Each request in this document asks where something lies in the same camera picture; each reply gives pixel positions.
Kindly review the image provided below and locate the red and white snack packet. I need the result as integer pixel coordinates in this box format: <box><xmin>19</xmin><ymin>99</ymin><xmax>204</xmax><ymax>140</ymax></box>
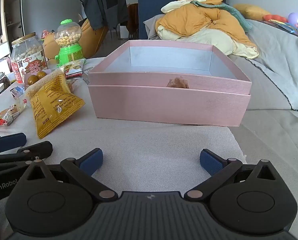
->
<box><xmin>0</xmin><ymin>105</ymin><xmax>24</xmax><ymax>129</ymax></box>

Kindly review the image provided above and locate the white cloth mat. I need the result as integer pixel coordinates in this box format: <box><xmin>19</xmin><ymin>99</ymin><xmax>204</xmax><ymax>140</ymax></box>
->
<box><xmin>0</xmin><ymin>56</ymin><xmax>247</xmax><ymax>233</ymax></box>

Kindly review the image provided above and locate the yellow snack packet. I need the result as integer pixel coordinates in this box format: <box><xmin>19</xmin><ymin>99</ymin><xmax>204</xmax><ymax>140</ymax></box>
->
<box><xmin>26</xmin><ymin>69</ymin><xmax>86</xmax><ymax>140</ymax></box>

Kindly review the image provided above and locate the yellow pillow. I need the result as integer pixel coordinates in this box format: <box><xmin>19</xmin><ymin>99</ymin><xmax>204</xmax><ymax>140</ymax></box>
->
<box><xmin>232</xmin><ymin>3</ymin><xmax>271</xmax><ymax>21</ymax></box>

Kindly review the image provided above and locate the clear packet of brown eggs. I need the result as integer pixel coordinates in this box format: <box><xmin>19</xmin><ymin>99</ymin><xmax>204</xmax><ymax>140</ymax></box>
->
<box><xmin>24</xmin><ymin>70</ymin><xmax>50</xmax><ymax>88</ymax></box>

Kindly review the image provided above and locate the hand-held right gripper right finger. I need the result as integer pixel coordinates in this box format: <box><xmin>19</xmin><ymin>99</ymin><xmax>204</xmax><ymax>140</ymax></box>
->
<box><xmin>184</xmin><ymin>149</ymin><xmax>277</xmax><ymax>202</ymax></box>

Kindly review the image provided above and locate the orange and cream quilt pile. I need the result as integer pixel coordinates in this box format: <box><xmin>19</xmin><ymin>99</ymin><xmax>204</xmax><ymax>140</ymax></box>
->
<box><xmin>156</xmin><ymin>0</ymin><xmax>260</xmax><ymax>59</ymax></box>

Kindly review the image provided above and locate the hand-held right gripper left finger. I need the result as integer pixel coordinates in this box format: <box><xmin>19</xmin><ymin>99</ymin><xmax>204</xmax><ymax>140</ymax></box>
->
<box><xmin>26</xmin><ymin>148</ymin><xmax>116</xmax><ymax>201</ymax></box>

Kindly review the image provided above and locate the pink cardboard gift box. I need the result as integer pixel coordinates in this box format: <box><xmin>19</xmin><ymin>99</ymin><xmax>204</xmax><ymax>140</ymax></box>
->
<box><xmin>87</xmin><ymin>40</ymin><xmax>252</xmax><ymax>127</ymax></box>

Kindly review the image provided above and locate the red plush toy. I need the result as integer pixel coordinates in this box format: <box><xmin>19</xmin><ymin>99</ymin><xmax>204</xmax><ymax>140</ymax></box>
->
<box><xmin>263</xmin><ymin>14</ymin><xmax>288</xmax><ymax>23</ymax></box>

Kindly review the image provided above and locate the orange chair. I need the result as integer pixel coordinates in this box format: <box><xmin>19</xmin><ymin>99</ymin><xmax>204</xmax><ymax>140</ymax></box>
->
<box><xmin>77</xmin><ymin>17</ymin><xmax>110</xmax><ymax>58</ymax></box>

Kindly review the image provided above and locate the small white snack packet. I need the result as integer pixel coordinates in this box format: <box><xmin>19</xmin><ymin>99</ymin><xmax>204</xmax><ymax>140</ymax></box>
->
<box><xmin>14</xmin><ymin>96</ymin><xmax>31</xmax><ymax>111</ymax></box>

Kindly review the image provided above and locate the peanut jar with gold lid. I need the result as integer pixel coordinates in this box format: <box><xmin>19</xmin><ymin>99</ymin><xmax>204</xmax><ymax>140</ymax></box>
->
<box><xmin>11</xmin><ymin>32</ymin><xmax>49</xmax><ymax>84</ymax></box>

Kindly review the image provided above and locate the wooden shelf unit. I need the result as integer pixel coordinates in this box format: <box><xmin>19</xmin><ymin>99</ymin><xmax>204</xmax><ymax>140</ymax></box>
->
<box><xmin>0</xmin><ymin>0</ymin><xmax>25</xmax><ymax>51</ymax></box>

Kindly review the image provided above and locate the white snack packet red border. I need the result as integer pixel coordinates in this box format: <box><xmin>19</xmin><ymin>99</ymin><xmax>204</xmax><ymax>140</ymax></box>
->
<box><xmin>60</xmin><ymin>58</ymin><xmax>86</xmax><ymax>78</ymax></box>

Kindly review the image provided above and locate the orange plush toy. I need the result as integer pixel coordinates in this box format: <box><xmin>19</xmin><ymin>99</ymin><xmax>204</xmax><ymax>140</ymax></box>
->
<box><xmin>42</xmin><ymin>29</ymin><xmax>60</xmax><ymax>61</ymax></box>

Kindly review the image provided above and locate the small blue snack packet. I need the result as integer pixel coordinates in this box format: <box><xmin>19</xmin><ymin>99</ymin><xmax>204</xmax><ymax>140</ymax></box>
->
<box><xmin>11</xmin><ymin>86</ymin><xmax>25</xmax><ymax>98</ymax></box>

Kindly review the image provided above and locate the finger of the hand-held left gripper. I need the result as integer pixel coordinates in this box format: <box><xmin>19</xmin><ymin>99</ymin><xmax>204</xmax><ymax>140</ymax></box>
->
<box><xmin>0</xmin><ymin>132</ymin><xmax>27</xmax><ymax>155</ymax></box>
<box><xmin>0</xmin><ymin>141</ymin><xmax>53</xmax><ymax>166</ymax></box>

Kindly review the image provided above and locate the pink paper box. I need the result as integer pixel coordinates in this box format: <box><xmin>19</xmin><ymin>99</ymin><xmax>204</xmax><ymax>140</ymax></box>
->
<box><xmin>0</xmin><ymin>57</ymin><xmax>12</xmax><ymax>81</ymax></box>

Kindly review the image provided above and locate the dark grey jacket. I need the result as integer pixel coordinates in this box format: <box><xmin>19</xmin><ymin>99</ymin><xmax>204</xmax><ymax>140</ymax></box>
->
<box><xmin>80</xmin><ymin>0</ymin><xmax>130</xmax><ymax>31</ymax></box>

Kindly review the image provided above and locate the dark blue cabinet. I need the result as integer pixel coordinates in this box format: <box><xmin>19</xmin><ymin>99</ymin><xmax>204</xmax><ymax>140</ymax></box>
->
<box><xmin>138</xmin><ymin>0</ymin><xmax>180</xmax><ymax>41</ymax></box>

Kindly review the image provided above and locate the green candy dispenser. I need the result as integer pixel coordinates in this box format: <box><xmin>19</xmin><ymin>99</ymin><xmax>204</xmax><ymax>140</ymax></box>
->
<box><xmin>54</xmin><ymin>19</ymin><xmax>84</xmax><ymax>68</ymax></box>

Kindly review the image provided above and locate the colourful picture book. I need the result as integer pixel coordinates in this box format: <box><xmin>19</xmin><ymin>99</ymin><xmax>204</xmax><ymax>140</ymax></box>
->
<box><xmin>264</xmin><ymin>20</ymin><xmax>298</xmax><ymax>40</ymax></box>

